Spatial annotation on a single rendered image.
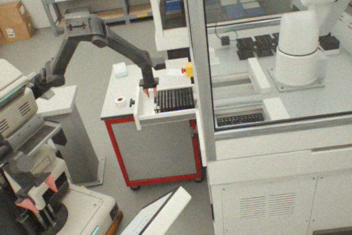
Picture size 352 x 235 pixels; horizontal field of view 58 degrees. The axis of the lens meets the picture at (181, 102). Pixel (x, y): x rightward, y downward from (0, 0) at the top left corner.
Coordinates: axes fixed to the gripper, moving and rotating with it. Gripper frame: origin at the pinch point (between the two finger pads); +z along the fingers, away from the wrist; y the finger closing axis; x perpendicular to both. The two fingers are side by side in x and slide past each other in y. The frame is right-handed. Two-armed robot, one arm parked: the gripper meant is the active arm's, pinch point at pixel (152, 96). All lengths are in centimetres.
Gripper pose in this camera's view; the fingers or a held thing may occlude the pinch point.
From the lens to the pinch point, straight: 170.5
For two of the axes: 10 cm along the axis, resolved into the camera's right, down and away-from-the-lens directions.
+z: 1.2, 8.3, 5.5
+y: -9.9, 1.1, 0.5
